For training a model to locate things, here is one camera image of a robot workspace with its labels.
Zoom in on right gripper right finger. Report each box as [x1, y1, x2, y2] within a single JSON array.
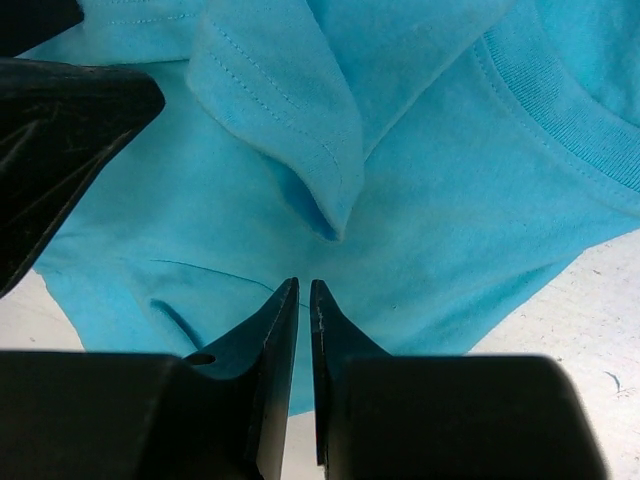
[[310, 280, 607, 479]]

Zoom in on teal t shirt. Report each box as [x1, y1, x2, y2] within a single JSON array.
[[19, 0, 640, 417]]

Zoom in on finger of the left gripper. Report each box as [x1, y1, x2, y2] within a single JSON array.
[[1, 58, 165, 294], [0, 0, 84, 56]]

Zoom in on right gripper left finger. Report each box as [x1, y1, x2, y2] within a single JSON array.
[[1, 278, 299, 479]]

